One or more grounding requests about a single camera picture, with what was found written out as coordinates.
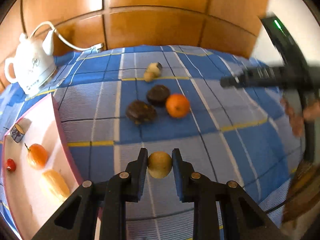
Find yellow fruit piece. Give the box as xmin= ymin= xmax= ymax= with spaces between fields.
xmin=42 ymin=169 xmax=70 ymax=201

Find orange tangerine with stem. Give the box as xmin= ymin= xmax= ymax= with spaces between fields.
xmin=24 ymin=144 xmax=48 ymax=170

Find small red tomato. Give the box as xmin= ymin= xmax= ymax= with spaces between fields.
xmin=6 ymin=158 xmax=16 ymax=172

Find dark brown passion fruit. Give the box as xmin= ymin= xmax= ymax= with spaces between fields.
xmin=146 ymin=85 xmax=171 ymax=107

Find small tan round fruit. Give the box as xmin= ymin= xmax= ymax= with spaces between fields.
xmin=143 ymin=72 xmax=155 ymax=82

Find cut pale fruit dark skin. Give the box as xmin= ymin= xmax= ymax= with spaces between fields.
xmin=10 ymin=124 xmax=25 ymax=143

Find person right hand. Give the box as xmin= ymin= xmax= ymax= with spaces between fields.
xmin=280 ymin=98 xmax=320 ymax=137

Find white pink-rimmed tray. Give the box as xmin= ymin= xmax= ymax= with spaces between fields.
xmin=2 ymin=94 xmax=83 ymax=239

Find blue plaid tablecloth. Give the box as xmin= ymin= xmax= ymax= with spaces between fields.
xmin=1 ymin=46 xmax=301 ymax=226

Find white ceramic electric kettle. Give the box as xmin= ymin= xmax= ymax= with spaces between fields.
xmin=4 ymin=30 xmax=56 ymax=96

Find white kettle power cord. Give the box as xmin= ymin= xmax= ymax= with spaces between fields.
xmin=29 ymin=20 xmax=104 ymax=54

